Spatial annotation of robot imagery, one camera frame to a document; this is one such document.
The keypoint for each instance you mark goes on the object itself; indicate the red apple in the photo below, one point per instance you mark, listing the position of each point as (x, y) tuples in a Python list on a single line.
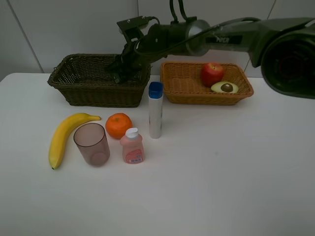
[(211, 73)]

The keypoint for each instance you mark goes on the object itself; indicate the pink soap bottle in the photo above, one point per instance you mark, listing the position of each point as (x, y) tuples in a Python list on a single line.
[(133, 151)]

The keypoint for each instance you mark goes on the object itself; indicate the translucent pink plastic cup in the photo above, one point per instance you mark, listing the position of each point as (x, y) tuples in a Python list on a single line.
[(92, 142)]

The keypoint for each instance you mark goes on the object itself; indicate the orange mandarin fruit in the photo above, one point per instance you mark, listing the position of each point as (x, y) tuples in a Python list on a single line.
[(117, 125)]

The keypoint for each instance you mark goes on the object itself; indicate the dark green right robot arm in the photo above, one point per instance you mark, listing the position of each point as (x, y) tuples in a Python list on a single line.
[(284, 49)]

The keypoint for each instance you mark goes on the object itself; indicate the orange wicker basket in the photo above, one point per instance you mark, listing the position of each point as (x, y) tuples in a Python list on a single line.
[(182, 84)]

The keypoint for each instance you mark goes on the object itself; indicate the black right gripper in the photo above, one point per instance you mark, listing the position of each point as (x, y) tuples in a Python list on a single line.
[(131, 58)]

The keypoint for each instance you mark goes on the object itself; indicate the dark brown wicker basket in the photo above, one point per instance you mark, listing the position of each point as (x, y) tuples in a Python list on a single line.
[(83, 81)]

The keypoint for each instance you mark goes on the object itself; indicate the halved avocado with pit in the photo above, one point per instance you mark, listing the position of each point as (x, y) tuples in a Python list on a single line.
[(224, 87)]

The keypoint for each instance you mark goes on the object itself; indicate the white bottle with blue cap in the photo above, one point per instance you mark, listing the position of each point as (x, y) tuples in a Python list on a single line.
[(155, 96)]

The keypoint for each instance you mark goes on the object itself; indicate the yellow banana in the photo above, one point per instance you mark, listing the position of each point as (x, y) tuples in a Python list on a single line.
[(62, 133)]

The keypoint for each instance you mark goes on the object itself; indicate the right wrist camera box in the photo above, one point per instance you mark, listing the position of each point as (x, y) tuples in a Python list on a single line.
[(131, 28)]

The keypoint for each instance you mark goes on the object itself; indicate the dark green rectangular bottle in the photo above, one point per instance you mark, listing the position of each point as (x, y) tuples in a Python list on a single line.
[(121, 73)]

